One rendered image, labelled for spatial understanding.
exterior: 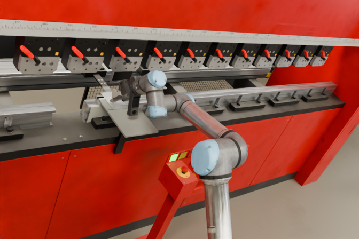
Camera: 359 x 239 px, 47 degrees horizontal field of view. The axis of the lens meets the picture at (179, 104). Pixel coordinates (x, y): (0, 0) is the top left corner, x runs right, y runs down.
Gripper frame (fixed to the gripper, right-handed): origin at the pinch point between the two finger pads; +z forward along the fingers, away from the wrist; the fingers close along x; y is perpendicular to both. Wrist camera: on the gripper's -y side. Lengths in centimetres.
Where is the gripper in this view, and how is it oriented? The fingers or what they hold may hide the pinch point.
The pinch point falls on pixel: (117, 101)
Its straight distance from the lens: 198.3
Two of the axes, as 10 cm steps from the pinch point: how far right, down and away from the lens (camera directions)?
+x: -7.6, 0.8, -6.5
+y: -2.0, -9.7, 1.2
